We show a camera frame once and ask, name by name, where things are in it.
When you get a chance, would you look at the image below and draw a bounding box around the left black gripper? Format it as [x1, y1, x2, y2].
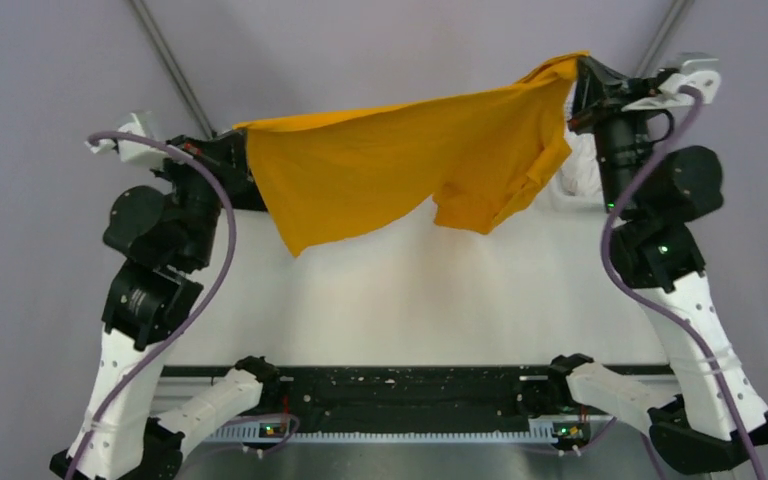
[151, 126, 254, 268]

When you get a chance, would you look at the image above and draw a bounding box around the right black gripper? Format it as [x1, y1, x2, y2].
[565, 55, 668, 216]

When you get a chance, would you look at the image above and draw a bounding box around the orange t shirt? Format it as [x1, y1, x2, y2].
[236, 52, 584, 255]

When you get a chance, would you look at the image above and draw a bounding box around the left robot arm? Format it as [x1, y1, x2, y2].
[50, 127, 287, 479]

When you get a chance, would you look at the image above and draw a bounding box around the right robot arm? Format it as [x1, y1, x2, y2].
[546, 53, 768, 478]

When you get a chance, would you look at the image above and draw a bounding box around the white t shirt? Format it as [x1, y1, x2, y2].
[547, 130, 604, 213]

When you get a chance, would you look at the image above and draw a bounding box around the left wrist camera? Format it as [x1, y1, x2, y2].
[85, 110, 167, 170]

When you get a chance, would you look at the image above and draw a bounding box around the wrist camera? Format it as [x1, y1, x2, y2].
[622, 52, 722, 111]
[85, 110, 167, 170]

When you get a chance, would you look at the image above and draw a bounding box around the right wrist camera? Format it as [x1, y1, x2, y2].
[622, 52, 722, 111]

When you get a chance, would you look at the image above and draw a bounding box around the white slotted cable duct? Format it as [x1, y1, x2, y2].
[205, 418, 592, 445]

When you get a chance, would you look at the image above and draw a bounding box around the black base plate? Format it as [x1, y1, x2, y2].
[158, 364, 677, 435]

